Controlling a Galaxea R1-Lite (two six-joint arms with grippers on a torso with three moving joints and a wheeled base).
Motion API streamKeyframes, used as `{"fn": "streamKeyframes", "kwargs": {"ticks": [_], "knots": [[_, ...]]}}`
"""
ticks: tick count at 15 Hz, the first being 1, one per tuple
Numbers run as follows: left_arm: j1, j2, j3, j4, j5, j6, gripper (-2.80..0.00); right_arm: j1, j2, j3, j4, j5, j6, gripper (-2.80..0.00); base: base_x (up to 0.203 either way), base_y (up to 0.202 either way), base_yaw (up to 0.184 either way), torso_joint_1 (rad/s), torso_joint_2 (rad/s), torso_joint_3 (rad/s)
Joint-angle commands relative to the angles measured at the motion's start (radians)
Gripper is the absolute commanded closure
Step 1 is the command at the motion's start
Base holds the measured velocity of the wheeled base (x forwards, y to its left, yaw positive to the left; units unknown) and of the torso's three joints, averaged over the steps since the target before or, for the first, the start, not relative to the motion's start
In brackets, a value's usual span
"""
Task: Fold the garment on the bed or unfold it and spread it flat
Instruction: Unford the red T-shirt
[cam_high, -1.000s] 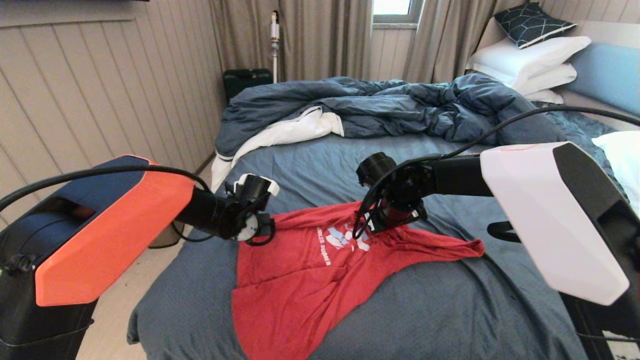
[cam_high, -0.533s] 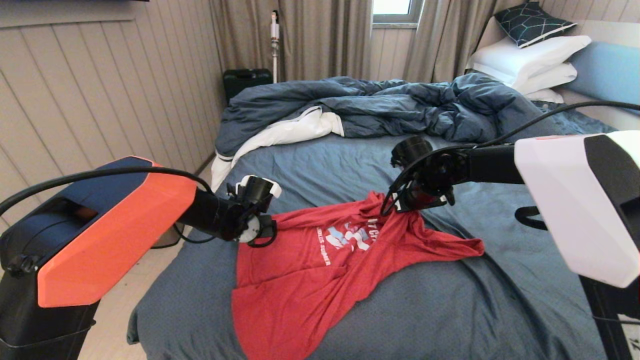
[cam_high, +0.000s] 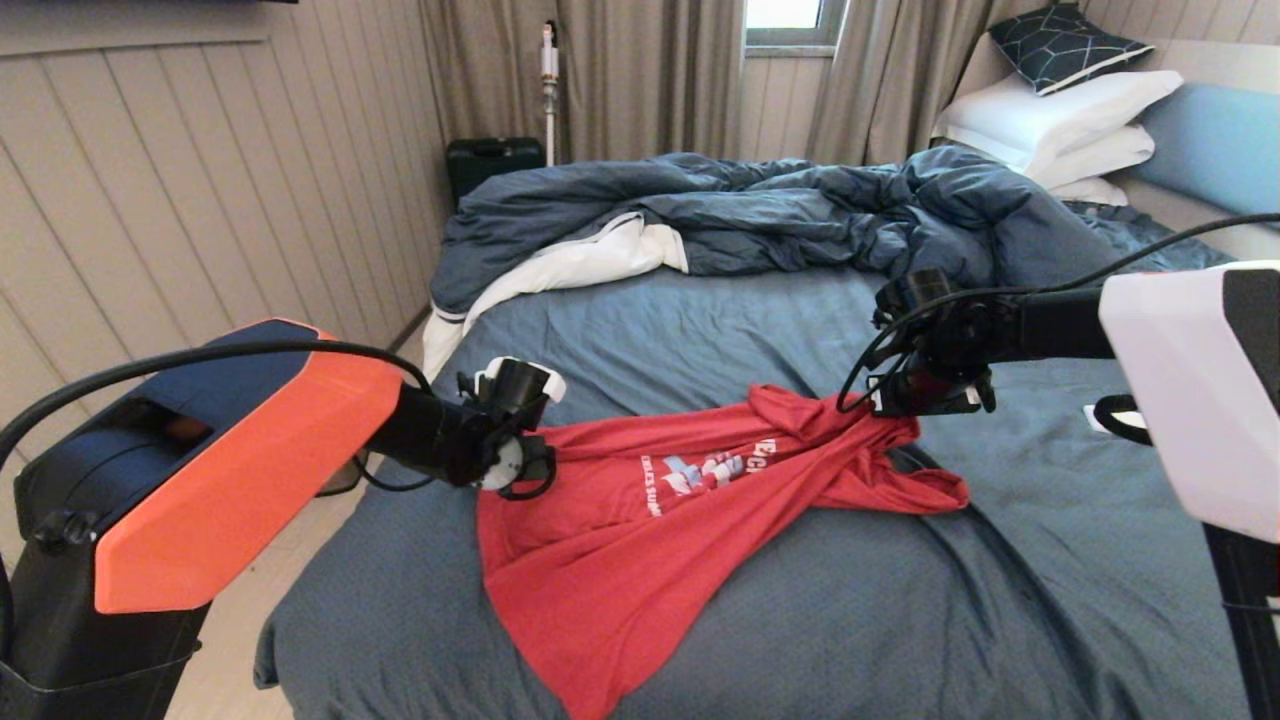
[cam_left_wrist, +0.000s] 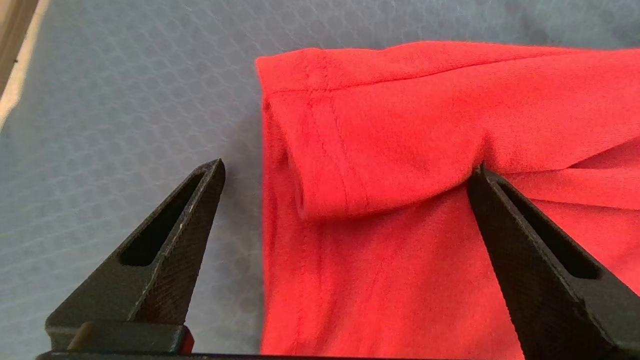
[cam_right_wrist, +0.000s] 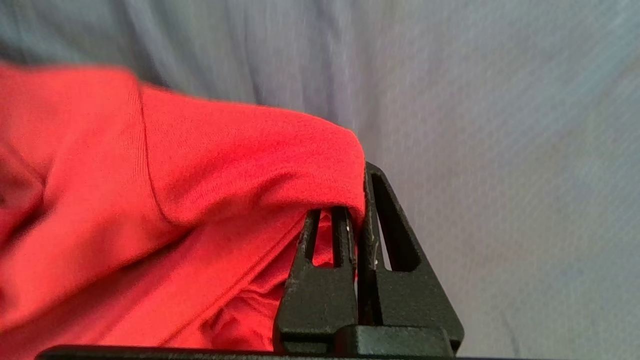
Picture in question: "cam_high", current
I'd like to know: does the blue-grey bed sheet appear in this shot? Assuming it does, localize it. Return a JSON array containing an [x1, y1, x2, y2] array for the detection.
[[252, 205, 1280, 720]]

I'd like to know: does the beige curtain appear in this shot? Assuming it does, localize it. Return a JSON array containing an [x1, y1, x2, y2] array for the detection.
[[805, 0, 1053, 169], [418, 0, 747, 167]]

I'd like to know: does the dark green suitcase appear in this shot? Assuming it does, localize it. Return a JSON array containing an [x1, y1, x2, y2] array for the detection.
[[445, 138, 547, 213]]

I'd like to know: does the window with grey frame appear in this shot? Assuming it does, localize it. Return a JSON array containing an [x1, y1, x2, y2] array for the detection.
[[743, 0, 847, 51]]

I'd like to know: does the white stick vacuum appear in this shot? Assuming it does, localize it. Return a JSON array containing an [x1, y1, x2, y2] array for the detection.
[[539, 22, 560, 169]]

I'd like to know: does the dark blue crumpled duvet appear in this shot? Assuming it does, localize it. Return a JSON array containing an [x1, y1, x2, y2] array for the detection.
[[422, 145, 1136, 386]]

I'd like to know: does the dark geometric patterned cushion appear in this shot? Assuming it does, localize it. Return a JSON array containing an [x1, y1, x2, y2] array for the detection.
[[986, 4, 1153, 99]]

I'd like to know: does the large white pillow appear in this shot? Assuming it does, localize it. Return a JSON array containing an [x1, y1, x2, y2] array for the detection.
[[930, 70, 1183, 181]]

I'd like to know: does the blue headboard cushion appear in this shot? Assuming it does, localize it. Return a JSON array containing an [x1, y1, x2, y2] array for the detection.
[[1128, 84, 1280, 234]]

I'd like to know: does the red printed t-shirt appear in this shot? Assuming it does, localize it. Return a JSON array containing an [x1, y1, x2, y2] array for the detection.
[[477, 385, 971, 720]]

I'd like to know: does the flat white remote control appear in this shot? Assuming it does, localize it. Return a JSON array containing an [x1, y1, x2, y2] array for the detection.
[[1085, 403, 1141, 437]]

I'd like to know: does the beige trash bin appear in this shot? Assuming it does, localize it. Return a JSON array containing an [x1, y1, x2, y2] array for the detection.
[[318, 455, 367, 498]]

